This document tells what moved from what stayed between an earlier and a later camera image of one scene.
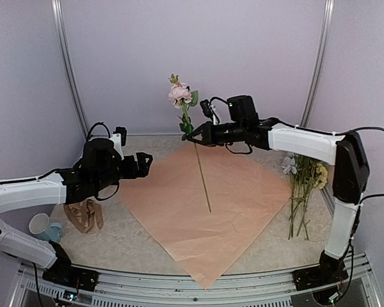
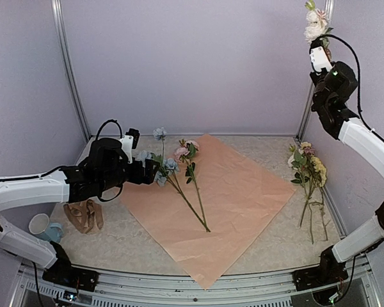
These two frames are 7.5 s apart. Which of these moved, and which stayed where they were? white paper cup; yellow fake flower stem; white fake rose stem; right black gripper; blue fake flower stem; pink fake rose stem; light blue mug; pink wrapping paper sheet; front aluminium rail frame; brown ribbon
Moved: yellow fake flower stem; white fake rose stem; right black gripper; blue fake flower stem; pink fake rose stem
Stayed: light blue mug; white paper cup; front aluminium rail frame; pink wrapping paper sheet; brown ribbon
